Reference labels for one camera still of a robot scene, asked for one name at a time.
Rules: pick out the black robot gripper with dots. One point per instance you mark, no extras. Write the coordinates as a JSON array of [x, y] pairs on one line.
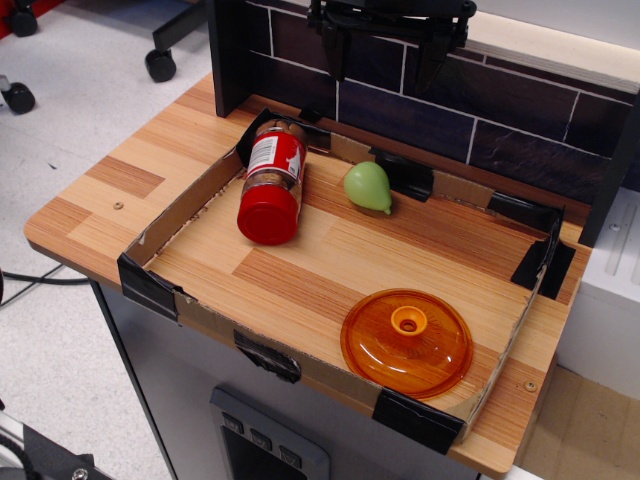
[[438, 26]]

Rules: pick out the basil bottle with red cap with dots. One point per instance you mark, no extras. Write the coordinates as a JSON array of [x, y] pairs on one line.
[[272, 192]]

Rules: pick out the cardboard fence with black tape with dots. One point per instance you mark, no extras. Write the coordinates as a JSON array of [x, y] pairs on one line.
[[487, 254]]

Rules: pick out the green plastic pear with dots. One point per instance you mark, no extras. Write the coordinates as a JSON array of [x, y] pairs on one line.
[[367, 185]]

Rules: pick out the dark tile backsplash panel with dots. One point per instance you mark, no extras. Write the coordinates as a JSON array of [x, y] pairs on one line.
[[564, 136]]

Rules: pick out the black office chair base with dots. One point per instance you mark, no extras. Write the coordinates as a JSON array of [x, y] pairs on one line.
[[159, 61]]

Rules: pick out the orange transparent pot lid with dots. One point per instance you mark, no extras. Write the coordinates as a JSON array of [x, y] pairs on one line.
[[409, 341]]

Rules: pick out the black caster wheel top left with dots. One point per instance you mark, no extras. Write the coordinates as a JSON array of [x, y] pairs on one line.
[[20, 18]]

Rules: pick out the black chair caster wheel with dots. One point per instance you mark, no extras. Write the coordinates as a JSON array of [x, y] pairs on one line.
[[17, 96]]

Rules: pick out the grey control panel with buttons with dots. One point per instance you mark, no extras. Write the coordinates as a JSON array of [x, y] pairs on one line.
[[255, 446]]

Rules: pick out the white aluminium side frame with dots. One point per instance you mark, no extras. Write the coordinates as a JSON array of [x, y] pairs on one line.
[[600, 340]]

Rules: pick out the black metal bracket with screw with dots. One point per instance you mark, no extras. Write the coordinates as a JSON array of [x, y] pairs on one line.
[[53, 461]]

